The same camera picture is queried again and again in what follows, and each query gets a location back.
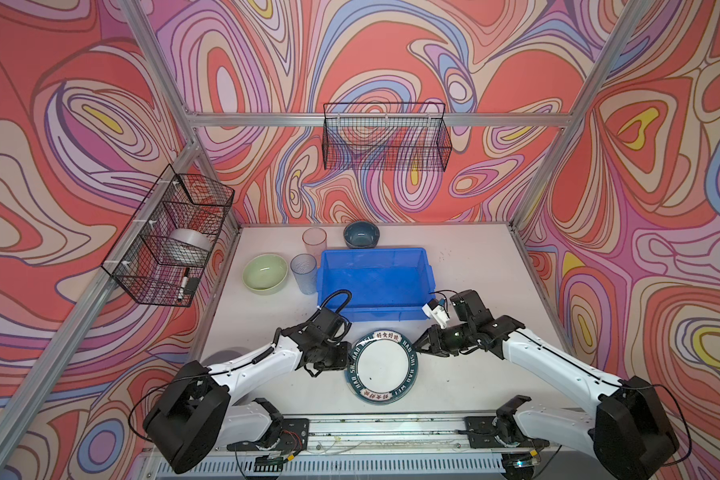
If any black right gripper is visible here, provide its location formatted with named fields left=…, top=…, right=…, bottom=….
left=410, top=321, right=475, bottom=357

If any green rimmed Hao Wei plate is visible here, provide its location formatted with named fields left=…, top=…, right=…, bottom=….
left=345, top=329, right=419, bottom=405

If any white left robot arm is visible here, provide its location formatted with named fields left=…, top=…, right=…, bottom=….
left=142, top=306, right=352, bottom=474

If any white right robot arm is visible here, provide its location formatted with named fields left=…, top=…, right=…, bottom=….
left=414, top=290, right=680, bottom=479

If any blue plastic bin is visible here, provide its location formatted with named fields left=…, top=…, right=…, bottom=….
left=317, top=248, right=436, bottom=323

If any blue ribbed plastic cup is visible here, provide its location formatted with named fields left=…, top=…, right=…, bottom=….
left=290, top=253, right=318, bottom=295

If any light green ceramic bowl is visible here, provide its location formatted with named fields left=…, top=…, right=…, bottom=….
left=242, top=253, right=288, bottom=295

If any pink plastic cup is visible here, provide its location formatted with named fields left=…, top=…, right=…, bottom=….
left=302, top=227, right=327, bottom=262

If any dark blue ceramic bowl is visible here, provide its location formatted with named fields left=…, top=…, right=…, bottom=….
left=343, top=220, right=380, bottom=249

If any black marker pen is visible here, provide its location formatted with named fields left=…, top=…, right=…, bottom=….
left=177, top=267, right=190, bottom=302

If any white tape roll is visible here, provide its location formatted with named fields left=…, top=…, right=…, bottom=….
left=165, top=228, right=212, bottom=266

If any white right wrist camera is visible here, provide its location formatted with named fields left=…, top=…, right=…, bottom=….
left=422, top=299, right=450, bottom=328

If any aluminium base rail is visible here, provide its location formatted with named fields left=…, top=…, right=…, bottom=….
left=182, top=412, right=562, bottom=479

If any black wire basket left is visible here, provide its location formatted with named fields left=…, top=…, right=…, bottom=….
left=101, top=165, right=235, bottom=307

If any black wire basket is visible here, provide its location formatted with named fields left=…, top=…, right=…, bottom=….
left=101, top=165, right=235, bottom=307
left=322, top=100, right=452, bottom=172

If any black wire basket back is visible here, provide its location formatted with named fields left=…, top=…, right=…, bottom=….
left=322, top=100, right=452, bottom=172

